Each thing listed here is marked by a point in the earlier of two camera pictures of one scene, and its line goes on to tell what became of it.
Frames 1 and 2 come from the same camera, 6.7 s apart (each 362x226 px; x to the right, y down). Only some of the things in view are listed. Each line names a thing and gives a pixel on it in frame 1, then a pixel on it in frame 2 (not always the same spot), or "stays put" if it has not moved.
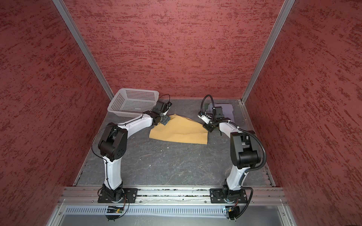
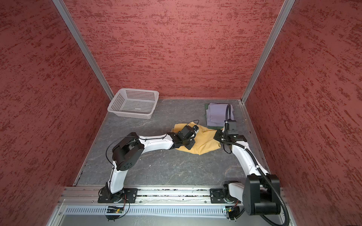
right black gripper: (208, 127) to (217, 135)
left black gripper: (165, 119) to (192, 143)
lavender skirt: (227, 109) stays put
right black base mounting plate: (217, 196) stays put
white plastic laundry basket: (132, 102) stays put
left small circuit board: (115, 209) stays put
